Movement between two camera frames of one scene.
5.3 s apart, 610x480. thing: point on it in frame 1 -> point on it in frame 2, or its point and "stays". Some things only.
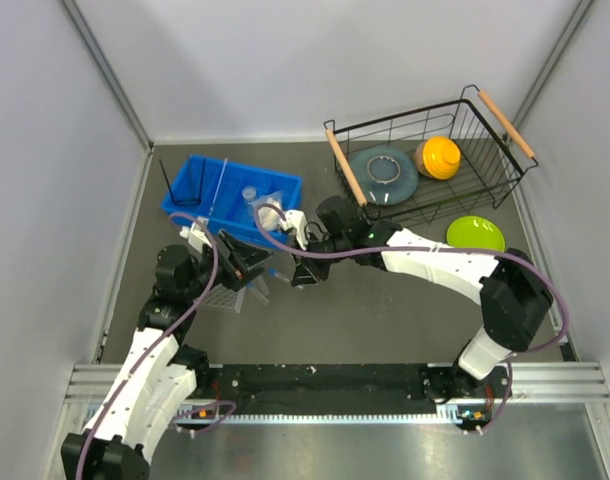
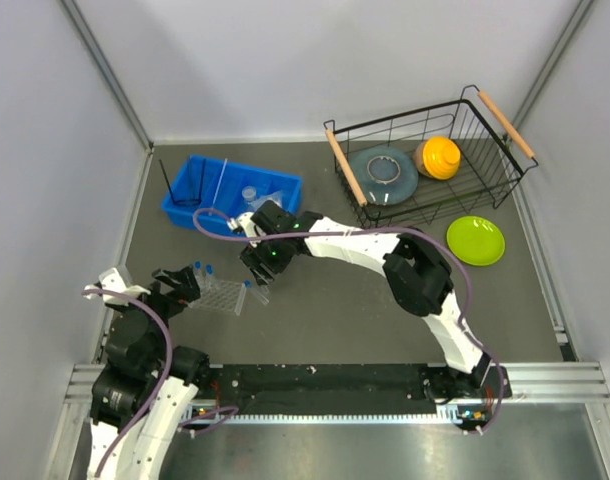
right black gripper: [303, 271] -> [253, 256]
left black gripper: [241, 257] -> [184, 288]
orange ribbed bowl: [437, 157] stays
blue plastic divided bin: [224, 191] stays
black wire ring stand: [192, 202] stays
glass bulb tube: [211, 208] stays
